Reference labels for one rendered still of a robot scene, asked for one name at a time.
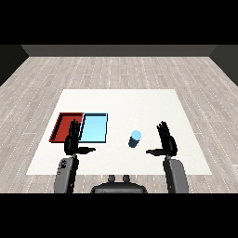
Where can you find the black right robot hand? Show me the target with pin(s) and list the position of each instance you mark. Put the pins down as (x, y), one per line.
(170, 144)

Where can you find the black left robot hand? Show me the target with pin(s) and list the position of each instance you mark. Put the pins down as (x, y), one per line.
(71, 144)

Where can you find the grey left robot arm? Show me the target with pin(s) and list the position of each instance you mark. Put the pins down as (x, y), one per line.
(66, 175)

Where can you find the red shallow open box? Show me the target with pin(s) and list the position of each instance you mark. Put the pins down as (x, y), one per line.
(65, 128)

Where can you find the light blue shallow open box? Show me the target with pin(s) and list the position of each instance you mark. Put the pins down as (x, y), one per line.
(94, 127)

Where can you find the small blue can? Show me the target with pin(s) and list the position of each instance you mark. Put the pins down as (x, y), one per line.
(135, 138)

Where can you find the dark grey robot body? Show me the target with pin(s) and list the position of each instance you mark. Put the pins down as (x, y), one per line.
(119, 187)

